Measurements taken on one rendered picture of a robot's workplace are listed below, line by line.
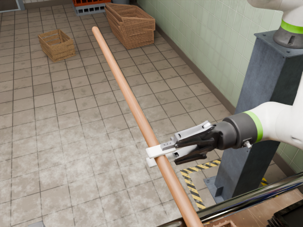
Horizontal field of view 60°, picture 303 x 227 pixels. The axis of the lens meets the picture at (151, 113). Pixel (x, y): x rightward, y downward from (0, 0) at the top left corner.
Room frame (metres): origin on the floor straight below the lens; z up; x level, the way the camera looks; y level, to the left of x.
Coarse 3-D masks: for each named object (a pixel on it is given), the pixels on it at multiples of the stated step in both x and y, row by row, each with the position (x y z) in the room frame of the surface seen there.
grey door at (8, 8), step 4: (0, 0) 4.44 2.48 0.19; (4, 0) 4.46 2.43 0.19; (8, 0) 4.48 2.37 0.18; (12, 0) 4.50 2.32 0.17; (16, 0) 4.52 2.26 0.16; (20, 0) 4.53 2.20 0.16; (0, 4) 4.43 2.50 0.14; (4, 4) 4.45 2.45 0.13; (8, 4) 4.47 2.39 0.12; (12, 4) 4.49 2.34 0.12; (16, 4) 4.52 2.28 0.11; (20, 4) 4.52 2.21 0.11; (0, 8) 4.43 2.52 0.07; (4, 8) 4.44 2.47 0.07; (8, 8) 4.47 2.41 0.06; (12, 8) 4.49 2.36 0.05; (16, 8) 4.51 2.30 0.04; (20, 8) 4.52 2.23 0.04; (24, 8) 4.54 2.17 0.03; (0, 12) 4.42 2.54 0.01
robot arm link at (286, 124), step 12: (300, 84) 0.52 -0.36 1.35; (300, 96) 0.49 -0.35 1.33; (288, 108) 0.50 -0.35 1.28; (300, 108) 0.46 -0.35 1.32; (276, 120) 0.49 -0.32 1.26; (288, 120) 0.46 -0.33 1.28; (300, 120) 0.44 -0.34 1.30; (276, 132) 0.47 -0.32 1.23; (288, 132) 0.44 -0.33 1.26; (300, 132) 0.42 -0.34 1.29; (300, 144) 0.41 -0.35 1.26
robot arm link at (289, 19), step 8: (288, 0) 1.00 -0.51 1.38; (296, 0) 0.99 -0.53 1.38; (280, 8) 1.02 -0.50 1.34; (288, 8) 1.01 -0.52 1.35; (296, 8) 1.00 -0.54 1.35; (288, 16) 1.01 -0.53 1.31; (296, 16) 0.99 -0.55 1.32; (280, 24) 1.06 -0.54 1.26; (288, 24) 1.00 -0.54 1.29; (296, 24) 0.98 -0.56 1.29; (296, 32) 0.98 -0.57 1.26
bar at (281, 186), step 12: (288, 180) 0.36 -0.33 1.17; (300, 180) 0.36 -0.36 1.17; (252, 192) 0.33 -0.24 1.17; (264, 192) 0.33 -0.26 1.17; (276, 192) 0.33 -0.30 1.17; (216, 204) 0.30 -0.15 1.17; (228, 204) 0.30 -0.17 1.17; (240, 204) 0.30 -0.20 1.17; (252, 204) 0.31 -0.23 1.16; (204, 216) 0.27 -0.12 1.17; (216, 216) 0.27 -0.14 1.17
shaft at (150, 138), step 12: (96, 36) 1.07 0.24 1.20; (108, 48) 0.96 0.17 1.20; (108, 60) 0.87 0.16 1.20; (120, 72) 0.79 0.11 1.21; (120, 84) 0.71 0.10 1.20; (132, 96) 0.64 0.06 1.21; (132, 108) 0.59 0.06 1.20; (144, 120) 0.54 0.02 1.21; (144, 132) 0.49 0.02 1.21; (156, 144) 0.45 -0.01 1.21; (168, 168) 0.37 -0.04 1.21; (168, 180) 0.34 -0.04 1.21; (180, 192) 0.31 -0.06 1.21; (180, 204) 0.28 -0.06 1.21; (192, 216) 0.25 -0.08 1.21
